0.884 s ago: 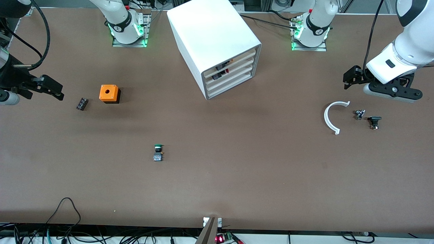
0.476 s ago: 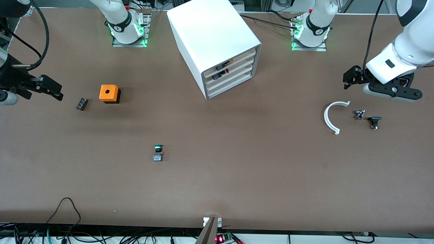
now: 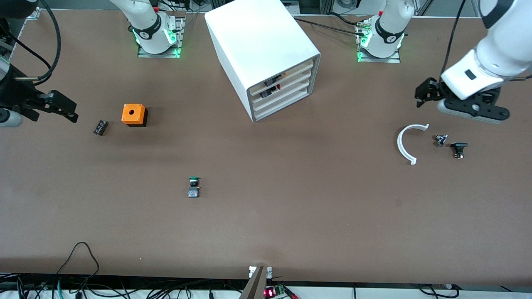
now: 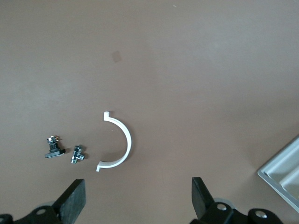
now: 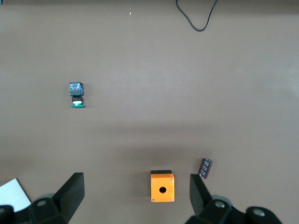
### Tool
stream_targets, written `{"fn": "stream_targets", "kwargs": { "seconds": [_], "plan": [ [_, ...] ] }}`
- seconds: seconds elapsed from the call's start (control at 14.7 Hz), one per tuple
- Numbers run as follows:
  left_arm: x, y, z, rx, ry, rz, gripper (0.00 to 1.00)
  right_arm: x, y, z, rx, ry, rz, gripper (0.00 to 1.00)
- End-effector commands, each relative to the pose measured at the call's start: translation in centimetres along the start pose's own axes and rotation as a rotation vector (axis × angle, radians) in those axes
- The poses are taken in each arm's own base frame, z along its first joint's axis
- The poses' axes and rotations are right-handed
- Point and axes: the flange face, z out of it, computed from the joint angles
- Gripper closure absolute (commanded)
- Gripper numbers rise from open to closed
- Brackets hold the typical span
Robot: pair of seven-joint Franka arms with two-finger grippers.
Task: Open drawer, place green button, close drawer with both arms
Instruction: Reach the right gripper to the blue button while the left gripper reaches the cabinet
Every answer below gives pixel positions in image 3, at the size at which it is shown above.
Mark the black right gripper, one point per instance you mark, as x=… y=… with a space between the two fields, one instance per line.
x=16 y=92

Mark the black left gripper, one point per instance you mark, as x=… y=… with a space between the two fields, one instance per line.
x=434 y=89

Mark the green push button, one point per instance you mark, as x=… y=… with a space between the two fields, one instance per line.
x=193 y=192

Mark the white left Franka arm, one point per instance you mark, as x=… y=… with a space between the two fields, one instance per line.
x=498 y=54

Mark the black push button part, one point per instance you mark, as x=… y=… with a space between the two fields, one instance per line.
x=459 y=146

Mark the black red drawer component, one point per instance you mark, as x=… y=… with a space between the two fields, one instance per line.
x=267 y=93
x=275 y=79

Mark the small black terminal block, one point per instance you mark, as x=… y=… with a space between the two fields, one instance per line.
x=100 y=127

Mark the white curved plastic arc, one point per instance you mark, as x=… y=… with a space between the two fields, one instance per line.
x=400 y=143

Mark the orange box with hole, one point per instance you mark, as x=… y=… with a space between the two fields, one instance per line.
x=133 y=113

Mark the circuit board with red light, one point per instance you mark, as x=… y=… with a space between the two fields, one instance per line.
x=270 y=292

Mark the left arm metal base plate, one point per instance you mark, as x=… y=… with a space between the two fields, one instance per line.
x=390 y=60

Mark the small black silver switch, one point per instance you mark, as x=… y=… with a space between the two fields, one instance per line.
x=441 y=140

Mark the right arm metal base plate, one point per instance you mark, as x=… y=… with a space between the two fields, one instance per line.
x=143 y=53

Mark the grey metal bracket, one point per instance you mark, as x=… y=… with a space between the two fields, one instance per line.
x=255 y=286

